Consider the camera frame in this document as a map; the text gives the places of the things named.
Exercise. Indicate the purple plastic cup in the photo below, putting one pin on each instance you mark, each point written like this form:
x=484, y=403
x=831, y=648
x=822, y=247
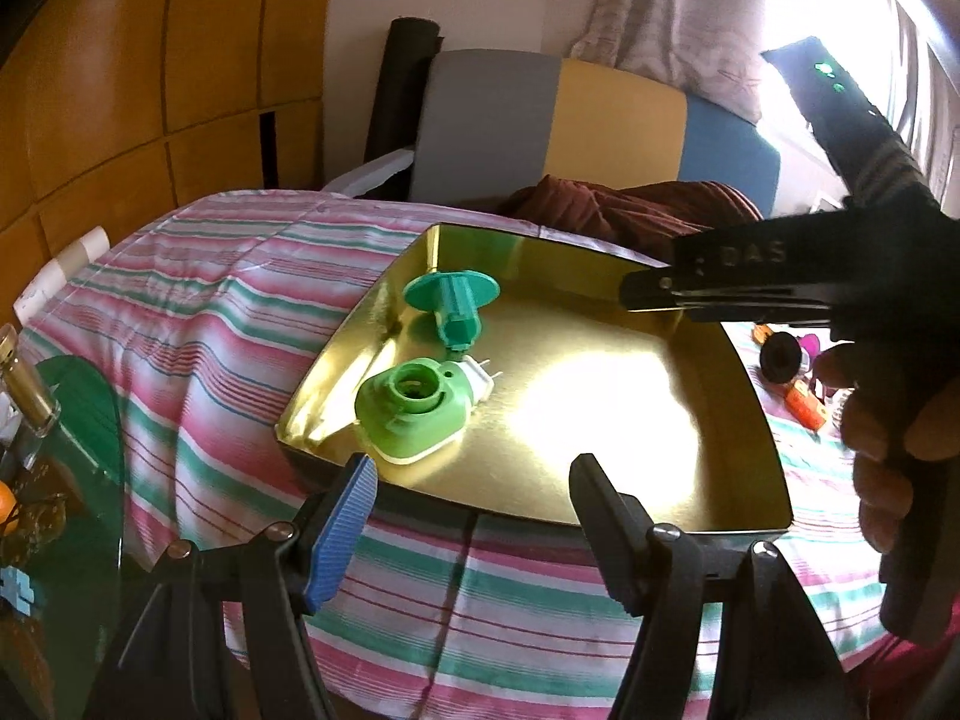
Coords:
x=811, y=349

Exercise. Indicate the yellow orange plastic piece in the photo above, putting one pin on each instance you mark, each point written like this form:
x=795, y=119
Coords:
x=802, y=401

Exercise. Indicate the pink green striped blanket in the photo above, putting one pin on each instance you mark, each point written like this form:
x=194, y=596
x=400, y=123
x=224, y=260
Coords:
x=225, y=330

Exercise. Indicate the green glass table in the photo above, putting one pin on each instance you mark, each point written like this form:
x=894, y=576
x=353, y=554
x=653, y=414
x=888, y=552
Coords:
x=82, y=420

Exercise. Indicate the black rolled mat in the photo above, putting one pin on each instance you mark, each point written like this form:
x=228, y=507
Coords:
x=397, y=90

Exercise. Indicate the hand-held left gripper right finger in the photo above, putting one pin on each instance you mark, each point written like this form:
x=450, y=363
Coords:
x=607, y=532

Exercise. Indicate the green plug-in device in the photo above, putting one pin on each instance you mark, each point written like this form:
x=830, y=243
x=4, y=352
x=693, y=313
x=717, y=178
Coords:
x=405, y=420

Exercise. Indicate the glass bottle with gold cap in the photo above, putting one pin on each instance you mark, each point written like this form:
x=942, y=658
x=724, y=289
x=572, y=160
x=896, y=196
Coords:
x=30, y=390

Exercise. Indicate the gold metal tray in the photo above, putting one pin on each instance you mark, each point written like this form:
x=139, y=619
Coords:
x=600, y=405

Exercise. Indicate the clear plastic cup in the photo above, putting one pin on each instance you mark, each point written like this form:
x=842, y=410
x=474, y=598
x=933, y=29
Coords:
x=776, y=356

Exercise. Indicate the blue toy block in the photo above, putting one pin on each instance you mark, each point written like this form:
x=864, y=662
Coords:
x=15, y=589

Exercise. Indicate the person's right hand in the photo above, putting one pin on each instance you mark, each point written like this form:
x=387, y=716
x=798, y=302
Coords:
x=885, y=427

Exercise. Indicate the teal flanged plastic piece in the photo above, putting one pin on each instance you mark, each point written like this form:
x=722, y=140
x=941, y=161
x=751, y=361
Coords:
x=457, y=307

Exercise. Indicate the multicolour patchwork sofa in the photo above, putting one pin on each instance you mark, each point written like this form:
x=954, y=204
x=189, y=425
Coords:
x=487, y=127

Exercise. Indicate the beige floral curtain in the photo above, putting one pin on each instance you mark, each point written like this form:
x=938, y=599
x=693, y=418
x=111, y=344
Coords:
x=675, y=15

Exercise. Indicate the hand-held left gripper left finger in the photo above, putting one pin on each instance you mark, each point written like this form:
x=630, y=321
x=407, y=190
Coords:
x=349, y=532

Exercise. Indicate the wooden wardrobe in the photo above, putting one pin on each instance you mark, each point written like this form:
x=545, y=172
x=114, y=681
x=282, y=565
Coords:
x=150, y=52

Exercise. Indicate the white beige box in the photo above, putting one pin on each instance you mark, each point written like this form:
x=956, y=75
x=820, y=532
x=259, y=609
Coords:
x=64, y=270

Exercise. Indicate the brown quilted cloth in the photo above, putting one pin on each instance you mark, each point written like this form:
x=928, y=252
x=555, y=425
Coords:
x=600, y=206

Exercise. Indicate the orange fruit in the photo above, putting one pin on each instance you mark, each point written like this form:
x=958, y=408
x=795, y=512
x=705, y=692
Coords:
x=6, y=510

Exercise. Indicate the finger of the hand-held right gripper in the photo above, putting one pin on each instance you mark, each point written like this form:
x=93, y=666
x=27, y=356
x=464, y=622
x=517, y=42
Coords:
x=720, y=306

